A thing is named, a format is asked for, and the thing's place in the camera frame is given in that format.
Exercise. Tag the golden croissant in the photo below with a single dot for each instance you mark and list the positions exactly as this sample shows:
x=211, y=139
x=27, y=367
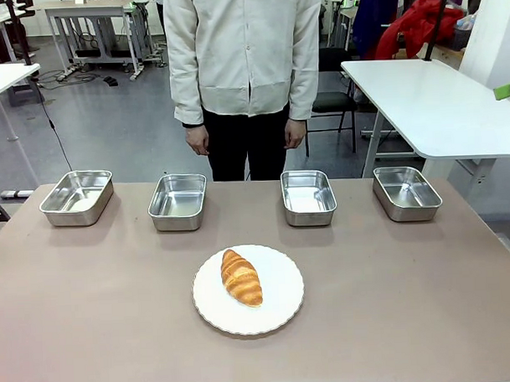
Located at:
x=241, y=279

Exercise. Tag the person left forearm white sleeve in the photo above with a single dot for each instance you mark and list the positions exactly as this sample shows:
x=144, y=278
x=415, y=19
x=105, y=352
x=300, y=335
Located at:
x=303, y=88

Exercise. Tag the person right forearm white sleeve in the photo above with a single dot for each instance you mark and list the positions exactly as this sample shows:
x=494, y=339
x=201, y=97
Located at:
x=186, y=93

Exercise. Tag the stainless steel rectangular container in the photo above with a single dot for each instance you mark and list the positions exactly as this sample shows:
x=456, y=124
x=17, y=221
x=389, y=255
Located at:
x=77, y=197
x=406, y=192
x=178, y=202
x=307, y=197

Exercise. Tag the person left hand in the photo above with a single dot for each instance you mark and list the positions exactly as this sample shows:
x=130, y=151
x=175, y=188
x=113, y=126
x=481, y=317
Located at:
x=295, y=133

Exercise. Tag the person right hand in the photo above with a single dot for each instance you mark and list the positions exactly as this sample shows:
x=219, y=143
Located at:
x=198, y=140

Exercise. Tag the large white table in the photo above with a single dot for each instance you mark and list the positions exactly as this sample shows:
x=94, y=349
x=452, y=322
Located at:
x=436, y=105

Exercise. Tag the grey basket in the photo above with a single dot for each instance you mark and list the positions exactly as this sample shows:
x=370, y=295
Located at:
x=463, y=37

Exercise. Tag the black stand pole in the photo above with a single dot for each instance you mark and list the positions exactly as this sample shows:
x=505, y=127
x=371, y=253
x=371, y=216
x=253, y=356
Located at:
x=19, y=31

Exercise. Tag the white power strip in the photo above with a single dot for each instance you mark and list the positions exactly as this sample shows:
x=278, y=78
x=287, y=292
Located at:
x=16, y=194

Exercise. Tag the black pole with clamp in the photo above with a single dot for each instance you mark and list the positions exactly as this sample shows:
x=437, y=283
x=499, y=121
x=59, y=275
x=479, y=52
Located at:
x=436, y=25

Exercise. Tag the red jacket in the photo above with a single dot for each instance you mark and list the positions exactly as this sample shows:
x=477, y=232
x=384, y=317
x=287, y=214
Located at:
x=417, y=26

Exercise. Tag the black floor object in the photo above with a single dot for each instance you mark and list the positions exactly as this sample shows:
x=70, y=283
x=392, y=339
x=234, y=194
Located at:
x=110, y=81

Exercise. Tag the grey metal desk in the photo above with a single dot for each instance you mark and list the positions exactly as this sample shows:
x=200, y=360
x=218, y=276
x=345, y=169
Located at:
x=85, y=10

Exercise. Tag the blue garment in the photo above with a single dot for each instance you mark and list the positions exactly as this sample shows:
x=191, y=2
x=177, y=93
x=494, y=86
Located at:
x=370, y=19

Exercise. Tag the black chair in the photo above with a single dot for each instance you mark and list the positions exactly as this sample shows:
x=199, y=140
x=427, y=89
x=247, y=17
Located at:
x=333, y=100

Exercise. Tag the person torso white shirt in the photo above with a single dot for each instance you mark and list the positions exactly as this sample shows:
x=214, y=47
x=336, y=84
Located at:
x=246, y=53

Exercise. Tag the person black trousers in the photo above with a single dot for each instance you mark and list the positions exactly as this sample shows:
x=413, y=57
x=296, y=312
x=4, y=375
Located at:
x=245, y=145

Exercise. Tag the white scalloped plate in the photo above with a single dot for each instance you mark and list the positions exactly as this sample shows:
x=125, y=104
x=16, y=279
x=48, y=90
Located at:
x=279, y=290

